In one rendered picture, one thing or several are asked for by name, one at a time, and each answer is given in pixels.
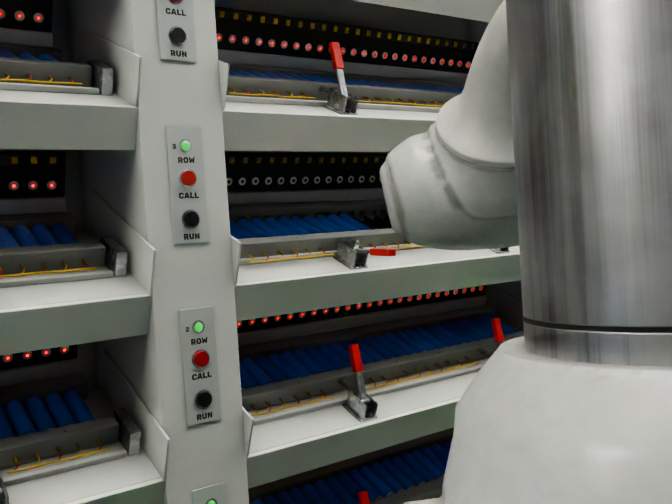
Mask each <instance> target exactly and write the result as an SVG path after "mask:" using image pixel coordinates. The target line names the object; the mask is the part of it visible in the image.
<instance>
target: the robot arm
mask: <svg viewBox="0 0 672 504"><path fill-rule="evenodd" d="M379 174H380V179H381V184H382V189H383V193H384V198H385V202H386V206H387V211H388V215H389V219H390V223H391V226H392V228H393V230H394V231H395V232H396V233H398V234H400V235H401V236H403V237H404V238H405V239H406V240H407V241H409V242H411V243H414V244H417V245H420V246H424V247H428V248H435V249H442V250H482V249H496V248H506V247H514V246H519V251H520V269H521V287H522V305H523V323H524V336H522V337H518V338H514V339H511V340H508V341H506V342H504V343H502V344H501V345H500V346H499V347H498V349H497V350H496V351H495V352H494V353H493V355H492V356H491V357H490V358H489V360H488V361H487V362H486V363H485V364H484V366H483V367H482V368H481V369H480V371H479V372H478V373H477V374H476V376H475V377H474V379H473V380H472V381H471V383H470V384H469V386H468V387H467V389H466V390H465V392H464V394H463V395H462V397H461V399H460V400H459V402H458V403H457V405H456V410H455V421H454V433H453V438H452V442H451V447H450V452H449V456H448V461H447V465H446V470H445V474H444V479H443V486H442V495H441V496H440V497H439V498H432V499H426V500H419V501H410V502H405V503H403V504H672V0H503V2H502V3H501V5H500V6H499V8H498V9H497V11H496V12H495V14H494V16H493V17H492V19H491V21H490V23H489V24H488V26H487V28H486V30H485V32H484V35H483V37H482V39H481V41H480V43H479V45H478V47H477V50H476V53H475V55H474V58H473V61H472V64H471V67H470V70H469V73H468V76H467V79H466V83H465V86H464V89H463V91H462V93H461V94H460V95H458V96H456V97H454V98H452V99H450V100H449V101H448V102H446V103H445V104H444V105H443V106H442V108H441V109H440V111H439V113H438V115H437V120H436V122H435V123H433V124H432V125H431V126H430V127H429V130H428V132H425V133H421V134H417V135H414V136H411V137H409V138H408V139H406V140H405V141H403V142H402V143H400V144H399V145H398V146H397V147H395V148H394V149H393V150H392V151H391V152H390V153H389V154H388V155H387V157H386V161H385V162H384V163H383V165H382V166H381V168H380V172H379Z"/></svg>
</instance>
